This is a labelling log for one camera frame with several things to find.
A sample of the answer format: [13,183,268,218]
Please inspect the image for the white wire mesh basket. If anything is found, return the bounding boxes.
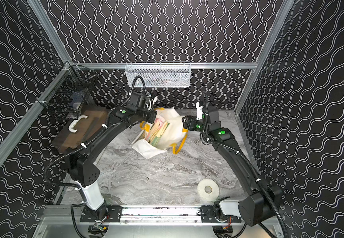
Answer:
[125,61,192,88]

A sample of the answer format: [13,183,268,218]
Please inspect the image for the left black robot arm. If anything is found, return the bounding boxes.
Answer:
[43,93,157,222]

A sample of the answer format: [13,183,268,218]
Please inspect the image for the black wire basket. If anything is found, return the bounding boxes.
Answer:
[39,62,98,121]

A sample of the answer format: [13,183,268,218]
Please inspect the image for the white storage box brown lid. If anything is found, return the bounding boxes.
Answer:
[52,105,110,153]

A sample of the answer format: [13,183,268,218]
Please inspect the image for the white tote bag yellow handles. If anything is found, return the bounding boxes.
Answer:
[131,108,188,159]

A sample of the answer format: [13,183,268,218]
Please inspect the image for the white tape roll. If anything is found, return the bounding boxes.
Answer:
[197,178,220,202]

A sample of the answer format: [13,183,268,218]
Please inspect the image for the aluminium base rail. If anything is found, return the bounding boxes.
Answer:
[33,205,284,238]

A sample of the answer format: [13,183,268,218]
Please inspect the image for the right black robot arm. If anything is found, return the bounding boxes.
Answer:
[181,107,289,238]

